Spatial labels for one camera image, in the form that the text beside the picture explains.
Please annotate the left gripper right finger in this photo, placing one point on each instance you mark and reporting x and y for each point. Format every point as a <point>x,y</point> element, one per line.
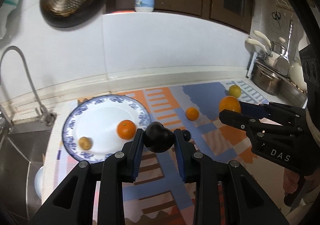
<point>187,164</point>

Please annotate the large orange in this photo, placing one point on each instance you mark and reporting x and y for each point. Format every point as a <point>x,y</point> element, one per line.
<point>230,103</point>

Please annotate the steel lidded saucepan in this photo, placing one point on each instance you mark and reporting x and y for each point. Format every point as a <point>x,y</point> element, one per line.
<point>273,52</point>

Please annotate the small orange tangerine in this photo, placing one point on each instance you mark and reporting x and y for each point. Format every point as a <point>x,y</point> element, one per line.
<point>192,113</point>

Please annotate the slim chrome faucet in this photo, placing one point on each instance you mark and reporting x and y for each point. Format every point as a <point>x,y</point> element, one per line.
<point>27,83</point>

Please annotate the yellow green pear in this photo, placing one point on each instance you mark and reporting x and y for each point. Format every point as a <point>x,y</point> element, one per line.
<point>234,91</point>

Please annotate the steel cooking pot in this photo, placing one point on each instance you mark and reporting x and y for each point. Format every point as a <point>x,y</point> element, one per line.
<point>266,80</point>

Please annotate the black scissors on wall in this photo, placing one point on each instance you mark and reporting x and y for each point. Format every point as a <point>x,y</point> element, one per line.
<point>276,15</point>

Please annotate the person's right hand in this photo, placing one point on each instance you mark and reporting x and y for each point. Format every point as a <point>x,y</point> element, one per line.
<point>296,187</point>

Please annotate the dark plum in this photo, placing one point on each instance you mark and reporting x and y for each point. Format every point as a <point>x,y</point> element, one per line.
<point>157,138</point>
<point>186,135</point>

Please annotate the white ceramic jug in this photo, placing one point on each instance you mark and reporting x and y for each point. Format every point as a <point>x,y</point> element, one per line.
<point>296,76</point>

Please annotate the blue white porcelain plate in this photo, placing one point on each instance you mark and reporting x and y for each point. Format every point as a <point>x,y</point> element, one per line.
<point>97,119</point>

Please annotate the steel ladle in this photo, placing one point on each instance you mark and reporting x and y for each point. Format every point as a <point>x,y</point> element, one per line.
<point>282,63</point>

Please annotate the orange tangerine front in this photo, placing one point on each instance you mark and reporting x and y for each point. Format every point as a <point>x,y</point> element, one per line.
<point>126,129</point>

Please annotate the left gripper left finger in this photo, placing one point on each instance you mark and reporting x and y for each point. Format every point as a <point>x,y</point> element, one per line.
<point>133,151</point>

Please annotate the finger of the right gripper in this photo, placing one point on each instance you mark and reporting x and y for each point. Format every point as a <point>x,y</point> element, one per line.
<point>240,120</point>
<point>272,111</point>

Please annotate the small brown kiwi fruit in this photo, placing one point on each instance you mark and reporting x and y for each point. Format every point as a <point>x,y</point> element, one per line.
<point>85,143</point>

